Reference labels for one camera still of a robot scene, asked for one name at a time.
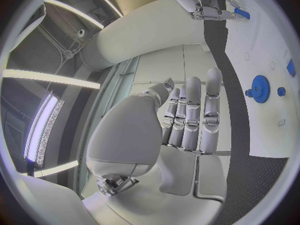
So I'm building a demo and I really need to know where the glowing light bar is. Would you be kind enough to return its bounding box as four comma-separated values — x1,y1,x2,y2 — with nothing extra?
22,89,66,168

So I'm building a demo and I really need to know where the blue gear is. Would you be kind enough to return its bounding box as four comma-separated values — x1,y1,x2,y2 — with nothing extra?
251,74,272,104

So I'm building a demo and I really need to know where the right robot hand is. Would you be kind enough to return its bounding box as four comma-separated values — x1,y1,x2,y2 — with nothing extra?
167,0,245,21

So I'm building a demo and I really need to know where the blue block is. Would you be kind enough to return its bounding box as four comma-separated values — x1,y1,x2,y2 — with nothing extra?
286,57,297,78

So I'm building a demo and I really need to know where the white task board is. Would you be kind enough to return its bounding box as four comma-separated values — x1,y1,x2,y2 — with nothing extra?
223,0,300,159

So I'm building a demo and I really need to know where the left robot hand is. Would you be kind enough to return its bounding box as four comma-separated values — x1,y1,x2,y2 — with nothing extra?
81,67,232,225

